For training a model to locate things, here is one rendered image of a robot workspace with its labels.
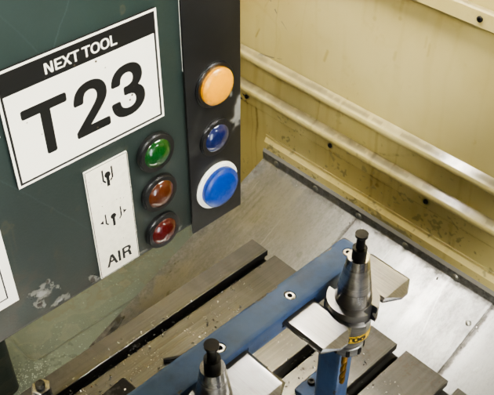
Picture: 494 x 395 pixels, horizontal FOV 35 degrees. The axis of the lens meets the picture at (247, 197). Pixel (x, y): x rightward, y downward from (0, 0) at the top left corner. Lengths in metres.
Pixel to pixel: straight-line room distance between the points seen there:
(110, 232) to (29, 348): 1.28
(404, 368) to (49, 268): 0.89
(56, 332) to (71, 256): 1.29
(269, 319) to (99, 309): 0.93
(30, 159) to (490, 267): 1.13
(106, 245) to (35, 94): 0.13
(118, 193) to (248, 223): 1.19
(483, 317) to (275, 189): 0.51
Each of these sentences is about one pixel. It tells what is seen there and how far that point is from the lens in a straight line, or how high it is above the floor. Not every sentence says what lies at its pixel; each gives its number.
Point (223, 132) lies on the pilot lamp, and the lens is 0.50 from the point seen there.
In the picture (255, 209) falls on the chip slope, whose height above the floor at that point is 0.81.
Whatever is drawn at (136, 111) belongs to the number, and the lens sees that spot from 0.45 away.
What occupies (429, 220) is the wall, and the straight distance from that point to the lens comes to 1.48.
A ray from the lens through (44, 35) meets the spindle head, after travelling 0.40.
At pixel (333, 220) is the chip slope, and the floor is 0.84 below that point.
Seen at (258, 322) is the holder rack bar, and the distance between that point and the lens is 0.90.
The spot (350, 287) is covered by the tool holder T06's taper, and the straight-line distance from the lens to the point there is 0.90.
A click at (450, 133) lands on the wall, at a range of 1.35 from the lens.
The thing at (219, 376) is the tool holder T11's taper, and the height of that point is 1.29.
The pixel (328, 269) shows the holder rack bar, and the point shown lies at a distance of 0.96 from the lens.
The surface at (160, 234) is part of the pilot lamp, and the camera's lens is 0.51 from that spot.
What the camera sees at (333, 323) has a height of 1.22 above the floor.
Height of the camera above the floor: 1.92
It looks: 41 degrees down
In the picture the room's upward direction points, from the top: straight up
